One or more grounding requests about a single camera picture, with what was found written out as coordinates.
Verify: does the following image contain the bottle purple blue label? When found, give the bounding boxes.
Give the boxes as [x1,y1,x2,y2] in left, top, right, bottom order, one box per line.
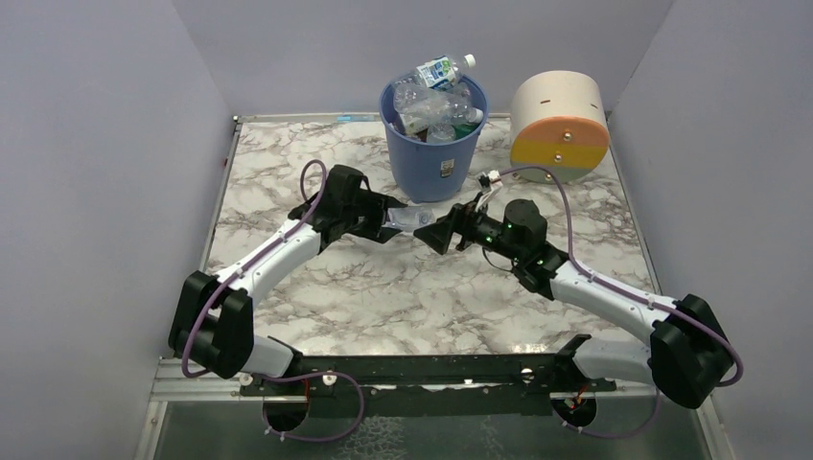
[383,206,436,233]

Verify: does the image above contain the clear bottle white green label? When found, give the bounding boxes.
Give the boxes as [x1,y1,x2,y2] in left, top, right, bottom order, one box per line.
[426,124,456,144]

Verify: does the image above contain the green floral label bottle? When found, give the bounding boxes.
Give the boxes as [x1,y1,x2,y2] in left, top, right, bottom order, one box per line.
[453,124,479,139]

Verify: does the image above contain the clear bottle white cap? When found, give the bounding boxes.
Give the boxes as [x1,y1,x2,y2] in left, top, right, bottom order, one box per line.
[393,82,484,125]

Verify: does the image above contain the upright-lying bottle blue white label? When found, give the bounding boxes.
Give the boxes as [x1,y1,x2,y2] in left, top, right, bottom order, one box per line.
[398,114,430,137]

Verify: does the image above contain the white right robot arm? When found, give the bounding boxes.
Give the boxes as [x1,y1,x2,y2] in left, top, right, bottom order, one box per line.
[414,199,742,408]

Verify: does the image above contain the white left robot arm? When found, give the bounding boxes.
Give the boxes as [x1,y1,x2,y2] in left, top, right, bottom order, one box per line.
[168,160,405,380]

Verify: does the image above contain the blue plastic bin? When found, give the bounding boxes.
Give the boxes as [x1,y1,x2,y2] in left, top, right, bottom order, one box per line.
[379,77,489,202]

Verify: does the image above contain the round pastel drawer cabinet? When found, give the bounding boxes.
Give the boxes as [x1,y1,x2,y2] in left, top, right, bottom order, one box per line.
[510,70,611,183]

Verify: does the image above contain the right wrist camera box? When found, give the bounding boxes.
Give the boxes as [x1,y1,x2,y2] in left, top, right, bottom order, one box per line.
[476,170,503,211]

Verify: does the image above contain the black aluminium mounting rail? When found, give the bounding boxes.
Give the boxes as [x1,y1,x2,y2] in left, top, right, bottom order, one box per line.
[151,353,712,433]

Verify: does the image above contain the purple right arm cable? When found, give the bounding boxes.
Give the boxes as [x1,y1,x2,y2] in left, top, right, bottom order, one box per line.
[498,165,744,441]

